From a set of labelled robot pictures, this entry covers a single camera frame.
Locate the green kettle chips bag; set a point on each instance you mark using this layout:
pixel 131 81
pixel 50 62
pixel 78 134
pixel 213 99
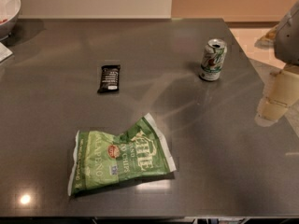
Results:
pixel 103 159

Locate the white bowl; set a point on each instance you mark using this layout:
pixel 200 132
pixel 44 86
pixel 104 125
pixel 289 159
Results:
pixel 9 13

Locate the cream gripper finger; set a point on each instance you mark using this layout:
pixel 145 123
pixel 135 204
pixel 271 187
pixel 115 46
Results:
pixel 280 92

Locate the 7up soda can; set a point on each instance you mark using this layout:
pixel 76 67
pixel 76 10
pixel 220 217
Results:
pixel 213 59

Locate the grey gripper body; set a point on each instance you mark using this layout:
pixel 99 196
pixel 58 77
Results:
pixel 288 40

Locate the black rxbar chocolate bar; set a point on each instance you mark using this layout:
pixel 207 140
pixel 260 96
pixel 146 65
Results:
pixel 110 78

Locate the white paper sheet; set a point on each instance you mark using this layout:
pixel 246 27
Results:
pixel 4 52

